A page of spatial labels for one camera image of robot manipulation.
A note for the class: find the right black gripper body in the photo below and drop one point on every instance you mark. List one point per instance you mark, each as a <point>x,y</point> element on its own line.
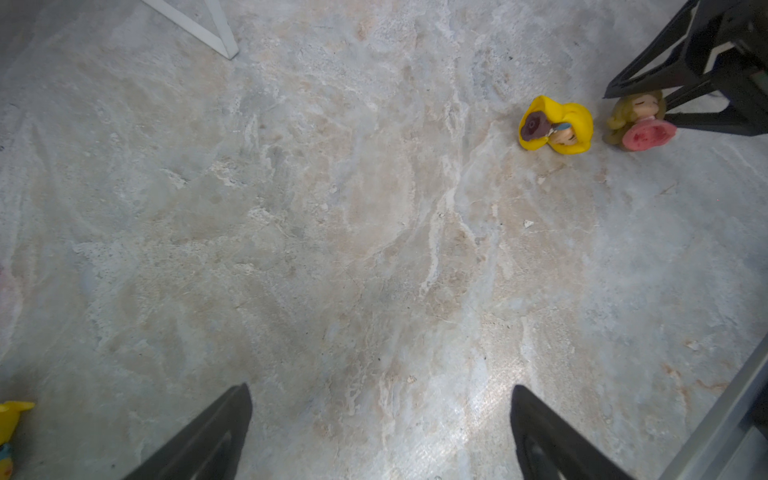
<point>726,51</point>

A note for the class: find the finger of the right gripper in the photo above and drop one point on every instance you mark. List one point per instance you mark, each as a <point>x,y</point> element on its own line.
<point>714,111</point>
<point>676,57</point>

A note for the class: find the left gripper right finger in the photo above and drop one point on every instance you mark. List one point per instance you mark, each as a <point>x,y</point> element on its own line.
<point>547,447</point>

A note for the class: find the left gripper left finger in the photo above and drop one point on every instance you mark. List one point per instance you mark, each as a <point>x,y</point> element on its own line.
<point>209,447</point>

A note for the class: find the olive hair doll head toy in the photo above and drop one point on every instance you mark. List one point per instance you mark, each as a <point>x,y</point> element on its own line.
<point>638,123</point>

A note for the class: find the yellow figure toy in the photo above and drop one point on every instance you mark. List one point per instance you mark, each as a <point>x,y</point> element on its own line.
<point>567,128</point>

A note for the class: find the black yellow shark toy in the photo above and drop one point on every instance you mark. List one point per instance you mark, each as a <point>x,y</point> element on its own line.
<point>10,414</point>

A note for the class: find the white frame wooden two-tier shelf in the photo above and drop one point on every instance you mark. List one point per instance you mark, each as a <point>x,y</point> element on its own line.
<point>222,42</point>

